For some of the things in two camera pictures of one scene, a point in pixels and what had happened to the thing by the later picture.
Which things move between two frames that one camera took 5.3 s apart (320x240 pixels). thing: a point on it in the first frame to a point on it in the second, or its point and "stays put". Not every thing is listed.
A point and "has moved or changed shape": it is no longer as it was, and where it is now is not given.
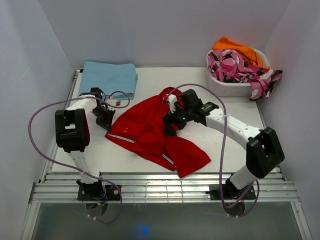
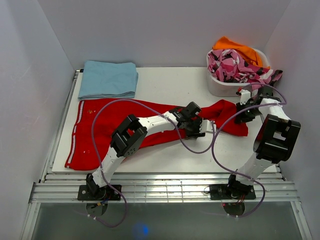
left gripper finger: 102,122 to 198,122
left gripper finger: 108,124 to 195,135
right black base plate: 230,192 stays put
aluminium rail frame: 59,187 stays put
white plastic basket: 218,88 stays put
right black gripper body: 184,115 to 250,113
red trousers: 140,128 has moved or changed shape
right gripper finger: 169,130 to 240,118
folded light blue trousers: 111,77 stays put
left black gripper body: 103,112 to 190,127
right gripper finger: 168,119 to 239,107
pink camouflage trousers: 226,65 stays put
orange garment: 249,54 stays put
